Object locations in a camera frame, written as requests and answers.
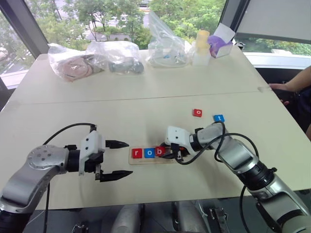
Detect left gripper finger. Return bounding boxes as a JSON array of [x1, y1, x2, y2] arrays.
[[99, 170, 134, 183], [104, 140, 130, 150]]

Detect clear bag with grey object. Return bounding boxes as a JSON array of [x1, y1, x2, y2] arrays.
[[86, 40, 145, 76]]

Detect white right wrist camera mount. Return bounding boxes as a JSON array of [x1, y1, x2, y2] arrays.
[[164, 125, 193, 155]]

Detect yellow and white plastic container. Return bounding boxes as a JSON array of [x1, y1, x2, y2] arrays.
[[191, 30, 211, 67]]

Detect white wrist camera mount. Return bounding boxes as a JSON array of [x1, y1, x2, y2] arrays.
[[164, 125, 193, 155], [78, 131, 106, 176]]

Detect clear bag with pink cloth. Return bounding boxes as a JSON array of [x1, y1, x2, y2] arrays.
[[48, 43, 105, 83]]

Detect person's bare hand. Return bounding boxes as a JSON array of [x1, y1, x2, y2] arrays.
[[269, 83, 292, 93]]

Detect black metal clip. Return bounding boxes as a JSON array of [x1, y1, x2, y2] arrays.
[[208, 206, 229, 233]]

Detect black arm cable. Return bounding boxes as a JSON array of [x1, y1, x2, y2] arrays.
[[42, 123, 97, 233], [171, 120, 259, 166]]

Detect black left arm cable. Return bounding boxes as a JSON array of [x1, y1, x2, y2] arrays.
[[42, 123, 97, 233]]

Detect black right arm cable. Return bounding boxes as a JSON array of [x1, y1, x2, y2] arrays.
[[171, 120, 259, 166]]

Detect grey roller blind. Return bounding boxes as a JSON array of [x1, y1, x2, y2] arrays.
[[235, 0, 311, 45]]

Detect person's dark clothing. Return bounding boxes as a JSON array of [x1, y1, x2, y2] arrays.
[[276, 86, 311, 141]]

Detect dark rounded grey shape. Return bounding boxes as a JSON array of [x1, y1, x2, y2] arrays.
[[112, 203, 145, 233]]

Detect dark window frame post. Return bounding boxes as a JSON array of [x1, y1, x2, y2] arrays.
[[0, 0, 49, 59], [218, 0, 251, 49]]

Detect purple tissue box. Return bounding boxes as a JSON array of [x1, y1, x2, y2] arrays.
[[207, 23, 236, 59]]

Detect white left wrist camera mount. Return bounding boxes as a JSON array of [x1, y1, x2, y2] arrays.
[[78, 131, 106, 176]]

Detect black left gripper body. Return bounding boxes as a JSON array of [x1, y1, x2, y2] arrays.
[[79, 150, 105, 182]]

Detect wooden letter tray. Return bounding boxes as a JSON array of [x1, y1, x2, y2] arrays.
[[128, 147, 181, 166]]

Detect blue letter o block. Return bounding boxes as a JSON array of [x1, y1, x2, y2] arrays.
[[143, 147, 156, 159]]

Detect clear bag with white cables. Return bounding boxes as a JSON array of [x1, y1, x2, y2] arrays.
[[145, 10, 190, 69]]

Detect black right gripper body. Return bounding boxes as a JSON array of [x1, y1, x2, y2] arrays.
[[168, 143, 194, 161]]

